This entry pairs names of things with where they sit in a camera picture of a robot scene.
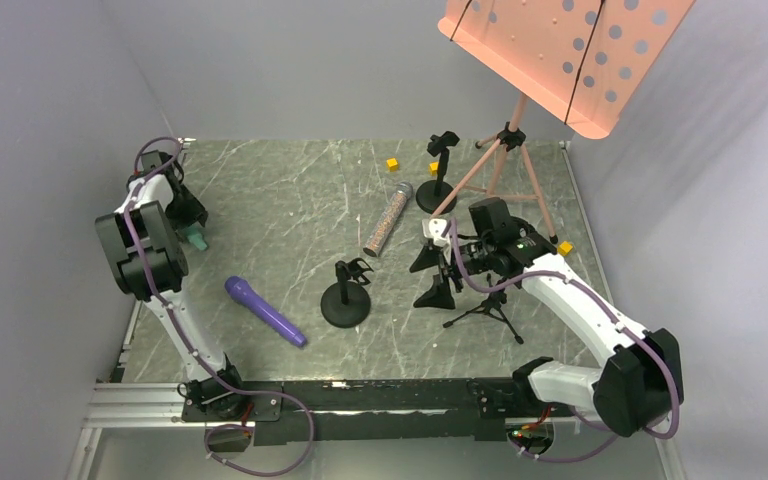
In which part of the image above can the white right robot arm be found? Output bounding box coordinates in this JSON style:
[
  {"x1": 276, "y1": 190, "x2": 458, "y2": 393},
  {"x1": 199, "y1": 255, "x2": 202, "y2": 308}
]
[{"x1": 410, "y1": 197, "x2": 684, "y2": 439}]

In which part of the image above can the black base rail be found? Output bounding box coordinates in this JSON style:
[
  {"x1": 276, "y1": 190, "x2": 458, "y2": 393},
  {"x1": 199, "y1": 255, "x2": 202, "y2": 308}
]
[{"x1": 243, "y1": 377, "x2": 547, "y2": 446}]

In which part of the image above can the purple microphone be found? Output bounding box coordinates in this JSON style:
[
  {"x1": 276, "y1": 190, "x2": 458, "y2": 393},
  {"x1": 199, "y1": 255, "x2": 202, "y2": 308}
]
[{"x1": 224, "y1": 276, "x2": 308, "y2": 348}]

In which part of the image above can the black round-base holder stand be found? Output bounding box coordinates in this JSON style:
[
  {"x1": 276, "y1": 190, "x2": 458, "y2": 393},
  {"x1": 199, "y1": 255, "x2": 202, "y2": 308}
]
[{"x1": 415, "y1": 131, "x2": 460, "y2": 214}]

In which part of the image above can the yellow cube right side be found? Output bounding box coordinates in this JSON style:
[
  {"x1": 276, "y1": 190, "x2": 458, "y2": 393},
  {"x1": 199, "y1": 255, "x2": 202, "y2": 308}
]
[{"x1": 557, "y1": 241, "x2": 574, "y2": 257}]

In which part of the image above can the teal green microphone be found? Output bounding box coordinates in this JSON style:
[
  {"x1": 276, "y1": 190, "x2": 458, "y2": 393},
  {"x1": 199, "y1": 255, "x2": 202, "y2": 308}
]
[{"x1": 183, "y1": 227, "x2": 209, "y2": 251}]

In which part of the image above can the silver glitter microphone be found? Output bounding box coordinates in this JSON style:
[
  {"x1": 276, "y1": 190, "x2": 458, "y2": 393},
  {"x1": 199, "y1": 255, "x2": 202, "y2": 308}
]
[{"x1": 362, "y1": 181, "x2": 414, "y2": 258}]

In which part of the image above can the pink music stand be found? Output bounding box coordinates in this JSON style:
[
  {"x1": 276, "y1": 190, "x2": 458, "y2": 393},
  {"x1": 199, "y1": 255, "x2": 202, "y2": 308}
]
[{"x1": 430, "y1": 0, "x2": 698, "y2": 246}]

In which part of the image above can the black round-base clip stand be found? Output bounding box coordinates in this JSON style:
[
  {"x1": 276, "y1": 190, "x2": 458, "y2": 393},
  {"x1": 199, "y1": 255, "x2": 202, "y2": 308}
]
[{"x1": 320, "y1": 258, "x2": 373, "y2": 329}]

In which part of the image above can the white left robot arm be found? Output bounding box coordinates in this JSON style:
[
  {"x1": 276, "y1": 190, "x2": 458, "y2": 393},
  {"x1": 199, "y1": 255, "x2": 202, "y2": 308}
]
[{"x1": 94, "y1": 150, "x2": 250, "y2": 420}]

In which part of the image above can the black tripod shock-mount stand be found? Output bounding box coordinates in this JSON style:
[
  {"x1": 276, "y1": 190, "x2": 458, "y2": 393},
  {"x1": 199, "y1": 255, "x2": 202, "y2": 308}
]
[{"x1": 442, "y1": 215, "x2": 544, "y2": 346}]

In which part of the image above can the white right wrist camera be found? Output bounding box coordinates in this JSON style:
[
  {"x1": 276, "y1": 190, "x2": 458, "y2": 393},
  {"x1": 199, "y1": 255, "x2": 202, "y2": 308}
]
[{"x1": 422, "y1": 218, "x2": 451, "y2": 249}]

